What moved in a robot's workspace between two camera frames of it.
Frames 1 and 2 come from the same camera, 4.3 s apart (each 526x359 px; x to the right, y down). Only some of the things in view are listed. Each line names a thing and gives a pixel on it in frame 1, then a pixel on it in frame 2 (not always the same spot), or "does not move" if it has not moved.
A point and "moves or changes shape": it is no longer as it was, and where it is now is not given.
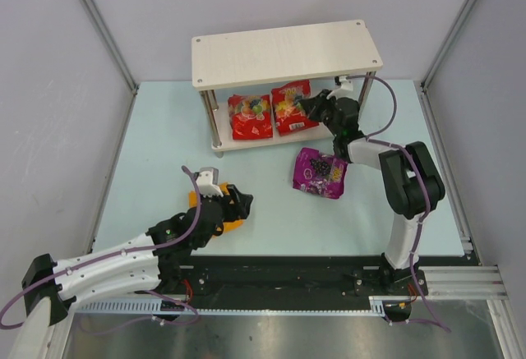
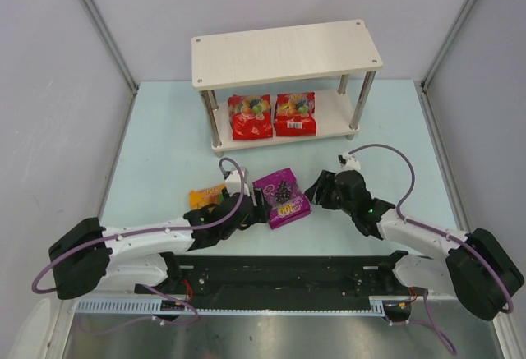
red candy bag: [291, 117] moves or changes shape
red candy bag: [250, 117] does not move
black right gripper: [325, 108] → [333, 194]
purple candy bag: [319, 173] → [283, 197]
